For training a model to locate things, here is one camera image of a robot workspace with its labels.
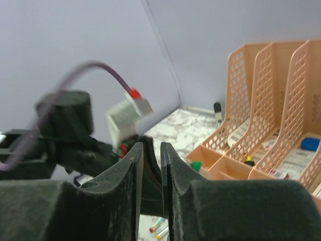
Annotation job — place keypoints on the small white packet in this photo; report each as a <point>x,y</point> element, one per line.
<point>266,145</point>

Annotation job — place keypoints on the black grey stapler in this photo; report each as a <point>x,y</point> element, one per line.
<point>218,114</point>

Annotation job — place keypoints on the yellow highlighter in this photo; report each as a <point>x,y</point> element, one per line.
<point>249,161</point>

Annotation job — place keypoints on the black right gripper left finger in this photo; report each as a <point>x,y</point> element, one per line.
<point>105,208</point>

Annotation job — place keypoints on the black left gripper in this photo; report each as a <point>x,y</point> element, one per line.
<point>93,163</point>

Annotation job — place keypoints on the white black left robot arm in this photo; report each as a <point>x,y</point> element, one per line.
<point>65,140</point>

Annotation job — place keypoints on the green pen cap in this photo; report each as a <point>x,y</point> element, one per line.
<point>196,165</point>

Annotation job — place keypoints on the white pen red end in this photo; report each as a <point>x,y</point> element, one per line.
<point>155,226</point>

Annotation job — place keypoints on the blue eraser box upper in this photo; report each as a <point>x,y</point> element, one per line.
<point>310,144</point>

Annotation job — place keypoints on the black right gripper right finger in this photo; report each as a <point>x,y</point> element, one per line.
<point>200,209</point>

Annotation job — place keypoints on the white pen yellow end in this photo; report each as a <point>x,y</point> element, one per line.
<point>162,234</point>

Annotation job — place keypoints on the orange plastic desk organizer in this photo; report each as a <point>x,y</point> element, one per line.
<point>277,86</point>

